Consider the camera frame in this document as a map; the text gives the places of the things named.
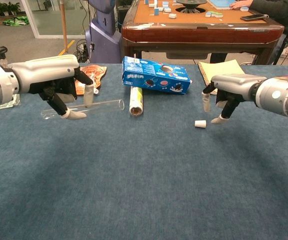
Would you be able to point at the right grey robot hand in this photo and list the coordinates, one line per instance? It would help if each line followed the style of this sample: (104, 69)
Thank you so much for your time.
(236, 83)

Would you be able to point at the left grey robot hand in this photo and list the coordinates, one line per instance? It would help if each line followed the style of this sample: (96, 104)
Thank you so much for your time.
(48, 71)

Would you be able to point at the white conical stopper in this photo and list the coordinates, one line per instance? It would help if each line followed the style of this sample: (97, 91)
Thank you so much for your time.
(200, 124)

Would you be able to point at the clear glass test tube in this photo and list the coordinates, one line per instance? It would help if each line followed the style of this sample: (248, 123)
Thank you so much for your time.
(108, 104)

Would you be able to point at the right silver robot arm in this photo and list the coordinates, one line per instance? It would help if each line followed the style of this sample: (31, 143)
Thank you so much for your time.
(281, 97)

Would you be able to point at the yellow spiral notebook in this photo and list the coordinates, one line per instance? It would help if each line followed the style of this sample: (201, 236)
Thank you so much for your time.
(221, 68)

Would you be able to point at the wooden pole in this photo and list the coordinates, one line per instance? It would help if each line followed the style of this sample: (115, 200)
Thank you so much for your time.
(63, 25)

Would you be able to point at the orange spout pouch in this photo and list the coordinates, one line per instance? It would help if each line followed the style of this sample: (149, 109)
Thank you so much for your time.
(97, 72)

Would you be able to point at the clear bagged green comb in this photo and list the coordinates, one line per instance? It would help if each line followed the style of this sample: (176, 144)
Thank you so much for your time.
(11, 104)

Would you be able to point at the green bag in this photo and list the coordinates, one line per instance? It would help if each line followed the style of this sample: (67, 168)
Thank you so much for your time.
(16, 21)

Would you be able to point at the brown mahjong table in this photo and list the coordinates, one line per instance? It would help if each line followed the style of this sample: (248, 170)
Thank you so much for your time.
(196, 32)

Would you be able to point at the black smartphone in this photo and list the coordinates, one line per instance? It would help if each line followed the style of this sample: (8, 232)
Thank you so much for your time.
(252, 17)

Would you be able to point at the row of potted plants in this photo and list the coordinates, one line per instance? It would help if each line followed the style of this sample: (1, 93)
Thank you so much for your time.
(1, 8)

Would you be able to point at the blue mahjong mat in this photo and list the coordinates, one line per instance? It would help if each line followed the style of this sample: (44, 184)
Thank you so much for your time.
(221, 2)

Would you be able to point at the blue cookie box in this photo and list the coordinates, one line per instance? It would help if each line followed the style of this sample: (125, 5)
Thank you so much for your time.
(153, 75)

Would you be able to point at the black mahjong table dial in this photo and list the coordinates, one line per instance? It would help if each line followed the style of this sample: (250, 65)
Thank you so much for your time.
(191, 6)

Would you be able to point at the cling film roll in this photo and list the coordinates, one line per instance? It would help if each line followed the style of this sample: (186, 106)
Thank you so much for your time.
(136, 100)

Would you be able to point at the blue carpet table cover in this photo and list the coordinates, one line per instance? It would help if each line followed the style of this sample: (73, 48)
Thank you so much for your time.
(143, 180)

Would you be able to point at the purple robot pedestal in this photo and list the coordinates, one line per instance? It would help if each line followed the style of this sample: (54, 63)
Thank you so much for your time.
(103, 42)

